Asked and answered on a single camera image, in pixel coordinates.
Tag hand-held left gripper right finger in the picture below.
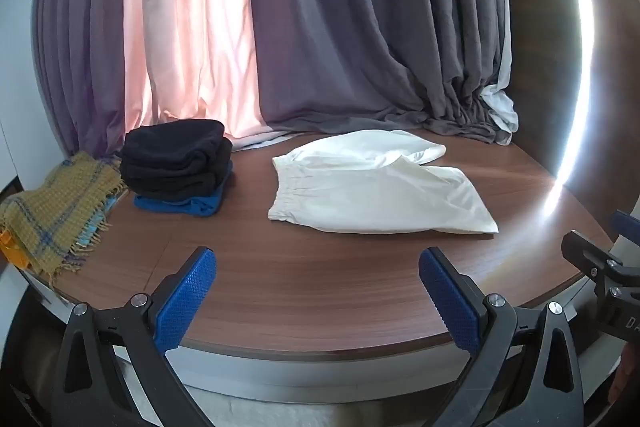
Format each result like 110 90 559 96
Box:
419 247 586 427

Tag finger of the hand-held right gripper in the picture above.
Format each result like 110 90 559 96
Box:
611 211 640 253
561 231 640 343

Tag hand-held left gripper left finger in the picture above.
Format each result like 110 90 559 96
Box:
50 246 218 427

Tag white pants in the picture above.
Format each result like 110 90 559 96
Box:
267 129 501 237

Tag person's right hand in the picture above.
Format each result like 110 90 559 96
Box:
611 347 637 408

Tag blue folded garment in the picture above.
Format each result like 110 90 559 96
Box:
132 159 235 218

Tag stack of black folded clothes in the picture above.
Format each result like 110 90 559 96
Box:
120 119 235 202

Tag yellow plaid fringed scarf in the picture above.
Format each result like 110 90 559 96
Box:
0 152 128 288

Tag white curtain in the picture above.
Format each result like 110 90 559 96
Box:
480 42 520 145

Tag orange cloth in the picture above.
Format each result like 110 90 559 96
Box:
0 227 28 269

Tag pink curtain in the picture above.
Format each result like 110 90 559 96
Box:
122 0 281 151

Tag grey curtain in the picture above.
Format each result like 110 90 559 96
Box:
32 0 136 158
240 0 513 146

